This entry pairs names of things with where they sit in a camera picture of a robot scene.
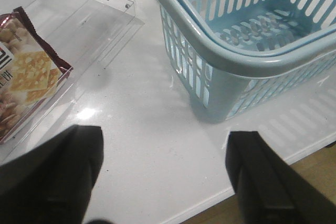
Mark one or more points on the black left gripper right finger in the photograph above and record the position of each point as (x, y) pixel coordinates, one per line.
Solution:
(267, 188)

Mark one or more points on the brown cracker package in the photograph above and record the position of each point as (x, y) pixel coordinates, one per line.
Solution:
(31, 72)

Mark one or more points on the clear acrylic left shelf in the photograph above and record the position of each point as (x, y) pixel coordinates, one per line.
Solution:
(88, 34)

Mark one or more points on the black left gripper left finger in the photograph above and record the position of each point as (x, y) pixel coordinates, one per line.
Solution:
(53, 182)

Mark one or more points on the light blue plastic basket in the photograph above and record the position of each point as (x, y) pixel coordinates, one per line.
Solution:
(232, 55)

